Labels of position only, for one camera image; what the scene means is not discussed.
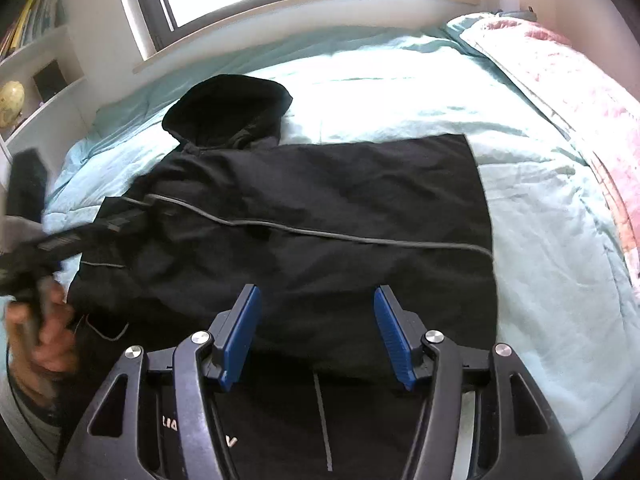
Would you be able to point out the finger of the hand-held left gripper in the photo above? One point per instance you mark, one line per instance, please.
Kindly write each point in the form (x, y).
(117, 221)

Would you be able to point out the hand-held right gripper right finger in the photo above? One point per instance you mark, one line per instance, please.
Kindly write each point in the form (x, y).
(395, 340)

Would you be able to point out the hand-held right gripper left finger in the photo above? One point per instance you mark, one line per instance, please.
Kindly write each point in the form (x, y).
(240, 340)

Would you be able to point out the black hooded jacket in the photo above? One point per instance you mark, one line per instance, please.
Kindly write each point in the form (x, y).
(300, 200)

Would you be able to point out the person's left forearm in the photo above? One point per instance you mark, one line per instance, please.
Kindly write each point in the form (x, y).
(27, 417)

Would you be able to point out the person's left hand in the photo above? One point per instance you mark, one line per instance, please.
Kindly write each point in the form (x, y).
(50, 340)

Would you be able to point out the yellow globe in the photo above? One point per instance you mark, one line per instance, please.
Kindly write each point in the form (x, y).
(11, 104)

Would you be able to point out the row of books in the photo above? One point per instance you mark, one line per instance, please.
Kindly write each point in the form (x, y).
(35, 15)

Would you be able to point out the white window sill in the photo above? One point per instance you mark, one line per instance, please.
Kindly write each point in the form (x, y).
(300, 15)

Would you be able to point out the dark picture frame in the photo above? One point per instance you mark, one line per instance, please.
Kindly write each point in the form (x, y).
(50, 81)

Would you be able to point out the white wall shelf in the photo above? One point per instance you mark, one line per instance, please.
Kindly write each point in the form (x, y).
(55, 45)

